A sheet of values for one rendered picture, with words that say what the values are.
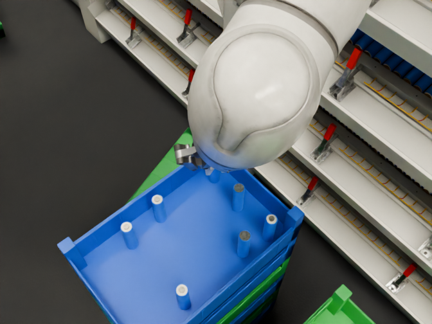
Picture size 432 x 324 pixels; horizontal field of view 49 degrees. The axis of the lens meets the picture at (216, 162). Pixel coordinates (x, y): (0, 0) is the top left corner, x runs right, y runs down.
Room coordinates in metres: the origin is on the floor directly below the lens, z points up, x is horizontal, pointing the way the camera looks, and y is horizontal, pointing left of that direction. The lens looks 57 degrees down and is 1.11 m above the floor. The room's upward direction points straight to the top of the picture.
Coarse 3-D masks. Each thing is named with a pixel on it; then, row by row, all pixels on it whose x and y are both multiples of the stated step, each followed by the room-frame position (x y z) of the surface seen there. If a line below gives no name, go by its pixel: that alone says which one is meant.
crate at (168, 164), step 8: (184, 136) 0.67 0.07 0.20; (184, 144) 0.65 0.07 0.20; (168, 152) 0.62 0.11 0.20; (168, 160) 0.60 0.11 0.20; (160, 168) 0.58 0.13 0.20; (168, 168) 0.58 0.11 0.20; (152, 176) 0.56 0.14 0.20; (160, 176) 0.56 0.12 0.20; (144, 184) 0.54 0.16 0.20; (152, 184) 0.54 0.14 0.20; (136, 192) 0.52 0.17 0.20
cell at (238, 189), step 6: (234, 186) 0.37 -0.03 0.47; (240, 186) 0.37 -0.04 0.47; (234, 192) 0.37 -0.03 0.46; (240, 192) 0.36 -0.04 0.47; (234, 198) 0.37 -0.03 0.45; (240, 198) 0.36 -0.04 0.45; (234, 204) 0.37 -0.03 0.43; (240, 204) 0.36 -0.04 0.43; (234, 210) 0.37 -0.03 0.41; (240, 210) 0.37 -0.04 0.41
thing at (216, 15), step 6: (192, 0) 0.82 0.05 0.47; (198, 0) 0.80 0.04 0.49; (204, 0) 0.79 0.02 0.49; (210, 0) 0.78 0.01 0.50; (216, 0) 0.78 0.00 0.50; (222, 0) 0.73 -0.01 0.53; (198, 6) 0.81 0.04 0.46; (204, 6) 0.78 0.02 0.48; (210, 6) 0.77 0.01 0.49; (216, 6) 0.77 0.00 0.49; (222, 6) 0.74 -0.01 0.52; (204, 12) 0.80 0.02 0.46; (210, 12) 0.77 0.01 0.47; (216, 12) 0.75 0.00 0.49; (222, 12) 0.74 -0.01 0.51; (210, 18) 0.79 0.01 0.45; (216, 18) 0.76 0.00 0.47; (222, 18) 0.74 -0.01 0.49; (222, 24) 0.75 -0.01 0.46
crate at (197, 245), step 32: (160, 192) 0.39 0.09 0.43; (192, 192) 0.40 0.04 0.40; (224, 192) 0.40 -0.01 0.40; (256, 192) 0.39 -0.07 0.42; (160, 224) 0.34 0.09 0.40; (192, 224) 0.34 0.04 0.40; (224, 224) 0.34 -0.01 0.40; (256, 224) 0.34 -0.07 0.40; (288, 224) 0.32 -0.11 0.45; (96, 256) 0.29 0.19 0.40; (128, 256) 0.29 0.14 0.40; (160, 256) 0.29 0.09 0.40; (192, 256) 0.29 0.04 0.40; (224, 256) 0.29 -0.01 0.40; (256, 256) 0.29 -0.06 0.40; (96, 288) 0.24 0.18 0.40; (128, 288) 0.24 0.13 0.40; (160, 288) 0.24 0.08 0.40; (192, 288) 0.24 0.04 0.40; (224, 288) 0.22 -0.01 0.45; (128, 320) 0.19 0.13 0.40; (160, 320) 0.19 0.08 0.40; (192, 320) 0.18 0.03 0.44
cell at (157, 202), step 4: (156, 196) 0.36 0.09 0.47; (160, 196) 0.36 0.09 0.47; (152, 200) 0.35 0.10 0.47; (156, 200) 0.35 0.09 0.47; (160, 200) 0.35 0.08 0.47; (152, 204) 0.35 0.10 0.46; (156, 204) 0.34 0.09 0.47; (160, 204) 0.35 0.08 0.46; (164, 204) 0.36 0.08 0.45; (156, 208) 0.34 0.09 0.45; (160, 208) 0.35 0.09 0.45; (164, 208) 0.35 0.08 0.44; (156, 212) 0.34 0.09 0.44; (160, 212) 0.34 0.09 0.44; (164, 212) 0.35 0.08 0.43; (156, 216) 0.35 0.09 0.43; (160, 216) 0.34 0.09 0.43; (164, 216) 0.35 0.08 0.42; (156, 220) 0.35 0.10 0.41; (160, 220) 0.34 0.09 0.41; (164, 220) 0.35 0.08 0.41
